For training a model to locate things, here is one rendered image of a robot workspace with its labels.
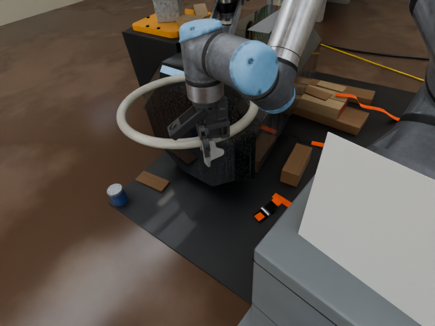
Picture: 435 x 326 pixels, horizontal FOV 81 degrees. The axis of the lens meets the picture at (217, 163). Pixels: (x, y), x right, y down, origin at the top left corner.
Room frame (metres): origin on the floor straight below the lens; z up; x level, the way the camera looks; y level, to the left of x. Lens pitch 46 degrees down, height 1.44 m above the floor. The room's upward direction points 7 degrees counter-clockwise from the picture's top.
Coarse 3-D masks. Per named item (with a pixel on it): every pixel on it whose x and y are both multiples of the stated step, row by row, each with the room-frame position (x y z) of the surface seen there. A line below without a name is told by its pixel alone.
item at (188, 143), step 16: (160, 80) 0.97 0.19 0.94; (176, 80) 0.99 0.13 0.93; (128, 96) 0.85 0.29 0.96; (256, 112) 0.68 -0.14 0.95; (128, 128) 0.64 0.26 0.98; (240, 128) 0.59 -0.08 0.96; (144, 144) 0.57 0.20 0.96; (160, 144) 0.55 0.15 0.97; (176, 144) 0.54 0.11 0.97; (192, 144) 0.54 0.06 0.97
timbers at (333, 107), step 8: (320, 88) 1.95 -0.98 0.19; (304, 96) 1.85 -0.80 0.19; (312, 96) 1.84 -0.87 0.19; (336, 96) 1.80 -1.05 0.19; (304, 104) 1.81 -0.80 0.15; (312, 104) 1.76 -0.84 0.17; (320, 104) 1.72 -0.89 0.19; (328, 104) 1.70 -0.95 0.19; (336, 104) 1.69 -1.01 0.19; (344, 104) 1.71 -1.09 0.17; (312, 112) 1.75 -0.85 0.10; (320, 112) 1.71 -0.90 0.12; (328, 112) 1.67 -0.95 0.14; (336, 112) 1.63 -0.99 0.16
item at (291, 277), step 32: (288, 224) 0.32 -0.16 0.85; (256, 256) 0.26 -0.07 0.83; (288, 256) 0.24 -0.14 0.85; (320, 256) 0.23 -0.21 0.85; (256, 288) 0.26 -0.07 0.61; (288, 288) 0.19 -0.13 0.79; (320, 288) 0.17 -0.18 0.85; (352, 288) 0.16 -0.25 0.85; (256, 320) 0.25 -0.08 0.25; (288, 320) 0.17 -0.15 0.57; (320, 320) 0.13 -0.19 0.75; (352, 320) 0.10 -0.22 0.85; (384, 320) 0.10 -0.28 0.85
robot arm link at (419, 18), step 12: (420, 0) 0.34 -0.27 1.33; (432, 0) 0.32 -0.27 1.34; (420, 12) 0.34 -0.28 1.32; (432, 12) 0.31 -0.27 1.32; (420, 24) 0.33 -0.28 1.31; (432, 24) 0.31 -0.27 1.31; (432, 36) 0.30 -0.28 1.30; (432, 48) 0.30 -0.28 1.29; (432, 60) 0.30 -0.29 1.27; (432, 72) 0.30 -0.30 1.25; (432, 84) 0.31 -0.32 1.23
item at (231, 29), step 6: (216, 0) 1.44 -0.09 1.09; (240, 0) 1.40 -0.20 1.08; (216, 6) 1.40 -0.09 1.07; (240, 6) 1.39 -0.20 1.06; (216, 12) 1.39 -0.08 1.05; (234, 12) 1.31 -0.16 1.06; (210, 18) 1.31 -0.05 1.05; (216, 18) 1.38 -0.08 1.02; (234, 18) 1.27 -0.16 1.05; (234, 24) 1.26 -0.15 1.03; (222, 30) 1.28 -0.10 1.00; (228, 30) 1.27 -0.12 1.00; (234, 30) 1.25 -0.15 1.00
